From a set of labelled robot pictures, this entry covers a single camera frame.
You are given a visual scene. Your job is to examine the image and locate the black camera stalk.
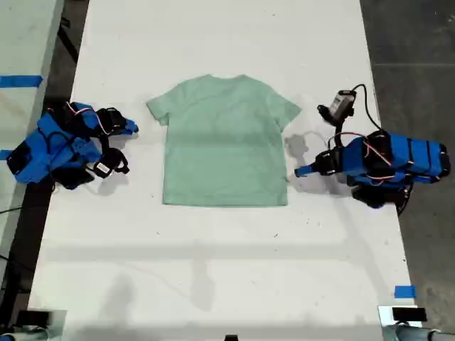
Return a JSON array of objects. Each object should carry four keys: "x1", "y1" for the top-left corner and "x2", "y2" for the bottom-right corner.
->
[
  {"x1": 332, "y1": 117, "x2": 349, "y2": 149},
  {"x1": 99, "y1": 134, "x2": 112, "y2": 159}
]

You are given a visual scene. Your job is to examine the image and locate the square blue tape piece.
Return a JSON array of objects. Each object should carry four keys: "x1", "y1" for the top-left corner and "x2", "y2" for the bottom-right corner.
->
[{"x1": 394, "y1": 285, "x2": 417, "y2": 299}]

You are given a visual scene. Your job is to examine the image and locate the pale green T-shirt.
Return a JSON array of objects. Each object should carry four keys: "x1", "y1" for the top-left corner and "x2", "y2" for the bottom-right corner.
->
[{"x1": 146, "y1": 73, "x2": 303, "y2": 207}]

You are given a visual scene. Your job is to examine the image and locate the long blue tape strip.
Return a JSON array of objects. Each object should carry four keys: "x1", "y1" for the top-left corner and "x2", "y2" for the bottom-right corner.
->
[{"x1": 0, "y1": 75, "x2": 44, "y2": 89}]

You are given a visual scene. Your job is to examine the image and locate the grey pipe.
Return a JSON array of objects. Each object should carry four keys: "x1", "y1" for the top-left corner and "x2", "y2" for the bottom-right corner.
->
[
  {"x1": 383, "y1": 325, "x2": 455, "y2": 341},
  {"x1": 0, "y1": 328, "x2": 50, "y2": 341}
]

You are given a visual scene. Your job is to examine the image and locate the small black box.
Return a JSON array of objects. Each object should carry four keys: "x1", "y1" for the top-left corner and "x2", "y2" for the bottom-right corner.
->
[
  {"x1": 16, "y1": 310, "x2": 51, "y2": 326},
  {"x1": 392, "y1": 307, "x2": 427, "y2": 323}
]

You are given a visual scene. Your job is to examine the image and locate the black camera box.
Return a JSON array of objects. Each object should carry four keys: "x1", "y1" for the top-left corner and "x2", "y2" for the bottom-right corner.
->
[
  {"x1": 317, "y1": 89, "x2": 356, "y2": 125},
  {"x1": 90, "y1": 148, "x2": 129, "y2": 182}
]

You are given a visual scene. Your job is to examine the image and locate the pale grey side table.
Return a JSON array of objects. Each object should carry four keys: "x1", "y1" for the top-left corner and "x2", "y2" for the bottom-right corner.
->
[{"x1": 0, "y1": 0, "x2": 65, "y2": 281}]

